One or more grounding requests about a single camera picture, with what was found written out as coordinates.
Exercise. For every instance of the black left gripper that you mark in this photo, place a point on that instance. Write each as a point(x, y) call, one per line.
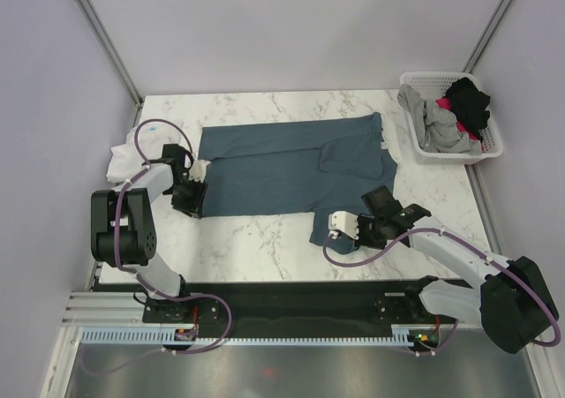
point(194, 206)

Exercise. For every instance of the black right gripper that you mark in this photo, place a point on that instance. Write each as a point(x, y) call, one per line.
point(362, 241)

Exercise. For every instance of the teal blue polo shirt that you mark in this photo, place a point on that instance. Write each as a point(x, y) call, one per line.
point(317, 167)

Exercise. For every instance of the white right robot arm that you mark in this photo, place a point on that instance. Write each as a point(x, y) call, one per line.
point(507, 298)

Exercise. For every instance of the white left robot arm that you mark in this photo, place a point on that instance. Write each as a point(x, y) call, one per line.
point(122, 230)

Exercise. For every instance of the white folded t shirt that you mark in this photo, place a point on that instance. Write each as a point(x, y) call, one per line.
point(125, 160)

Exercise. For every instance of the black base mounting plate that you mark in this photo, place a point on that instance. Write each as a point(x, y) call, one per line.
point(306, 328)

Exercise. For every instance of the grey t shirt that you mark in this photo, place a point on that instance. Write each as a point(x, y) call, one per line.
point(435, 128)

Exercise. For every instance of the white plastic laundry basket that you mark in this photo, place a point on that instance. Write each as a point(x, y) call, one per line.
point(434, 85)

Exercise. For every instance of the black t shirt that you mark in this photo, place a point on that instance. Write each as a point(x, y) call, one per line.
point(470, 106)

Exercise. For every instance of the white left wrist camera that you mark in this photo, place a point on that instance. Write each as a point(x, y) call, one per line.
point(198, 171)

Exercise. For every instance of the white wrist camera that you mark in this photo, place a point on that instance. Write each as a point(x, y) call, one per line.
point(198, 171)
point(343, 223)

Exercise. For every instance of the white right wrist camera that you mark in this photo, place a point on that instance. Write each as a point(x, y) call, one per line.
point(343, 223)

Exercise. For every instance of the white slotted cable duct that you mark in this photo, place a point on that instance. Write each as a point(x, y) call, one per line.
point(169, 336)

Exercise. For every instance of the aluminium front frame rails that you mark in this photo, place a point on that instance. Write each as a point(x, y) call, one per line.
point(101, 307)

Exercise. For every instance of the aluminium frame rail left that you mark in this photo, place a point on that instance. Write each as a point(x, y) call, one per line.
point(108, 47)

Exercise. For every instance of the aluminium frame rail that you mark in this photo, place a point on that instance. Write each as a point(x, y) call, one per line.
point(501, 11)
point(108, 47)

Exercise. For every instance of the aluminium frame rail right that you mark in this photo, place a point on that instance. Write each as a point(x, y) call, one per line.
point(501, 11)

